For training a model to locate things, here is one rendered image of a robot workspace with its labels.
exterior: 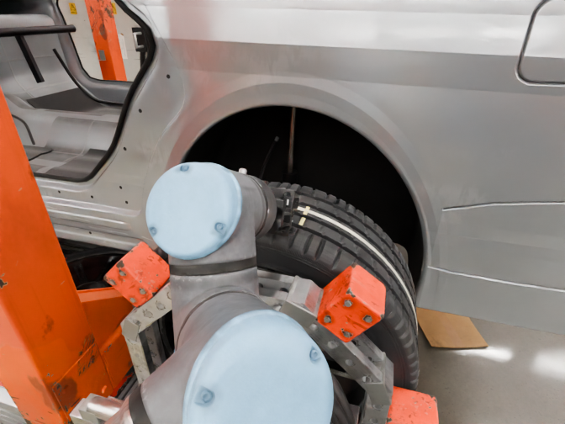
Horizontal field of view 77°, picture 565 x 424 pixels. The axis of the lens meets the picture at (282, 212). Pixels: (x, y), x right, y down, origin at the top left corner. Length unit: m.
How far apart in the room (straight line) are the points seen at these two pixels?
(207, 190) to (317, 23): 0.62
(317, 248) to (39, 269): 0.61
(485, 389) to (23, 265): 1.86
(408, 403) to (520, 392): 1.37
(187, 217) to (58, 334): 0.74
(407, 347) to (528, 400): 1.41
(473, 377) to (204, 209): 1.87
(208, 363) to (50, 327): 0.82
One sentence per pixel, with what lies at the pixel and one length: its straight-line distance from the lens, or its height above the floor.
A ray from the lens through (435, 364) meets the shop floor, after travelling 2.05.
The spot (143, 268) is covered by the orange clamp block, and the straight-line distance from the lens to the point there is 0.72.
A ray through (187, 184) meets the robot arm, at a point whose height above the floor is 1.38.
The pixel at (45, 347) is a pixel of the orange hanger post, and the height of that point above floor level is 0.85.
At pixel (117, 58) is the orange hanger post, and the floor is 1.11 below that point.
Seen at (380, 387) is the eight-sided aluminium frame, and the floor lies 0.97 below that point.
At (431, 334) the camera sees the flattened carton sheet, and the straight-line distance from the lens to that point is 2.17.
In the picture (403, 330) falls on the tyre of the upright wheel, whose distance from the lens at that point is 0.71.
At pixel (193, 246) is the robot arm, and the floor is 1.34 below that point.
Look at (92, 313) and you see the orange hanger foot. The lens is 1.14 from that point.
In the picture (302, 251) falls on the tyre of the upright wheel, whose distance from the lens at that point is 0.62.
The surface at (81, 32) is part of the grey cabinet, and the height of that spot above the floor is 1.25.
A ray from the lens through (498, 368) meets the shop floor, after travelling 2.17.
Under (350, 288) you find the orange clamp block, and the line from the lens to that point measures 0.55.
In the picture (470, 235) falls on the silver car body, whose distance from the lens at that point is 1.03.
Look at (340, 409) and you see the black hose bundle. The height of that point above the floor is 1.02.
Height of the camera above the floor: 1.52
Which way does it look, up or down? 30 degrees down
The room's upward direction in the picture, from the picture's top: straight up
